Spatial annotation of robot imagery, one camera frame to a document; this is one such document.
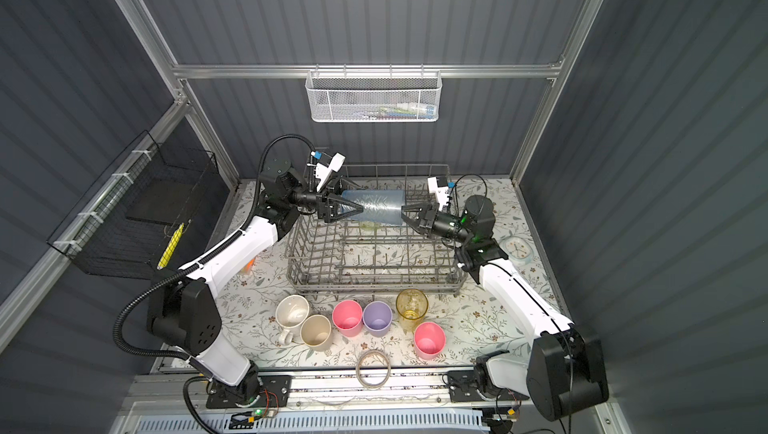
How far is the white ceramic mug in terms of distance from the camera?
77 cm

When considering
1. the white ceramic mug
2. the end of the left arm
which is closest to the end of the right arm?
the end of the left arm

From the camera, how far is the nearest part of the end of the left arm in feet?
2.08

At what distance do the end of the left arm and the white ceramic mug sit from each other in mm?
303

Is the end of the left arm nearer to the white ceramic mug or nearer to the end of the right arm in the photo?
the end of the right arm
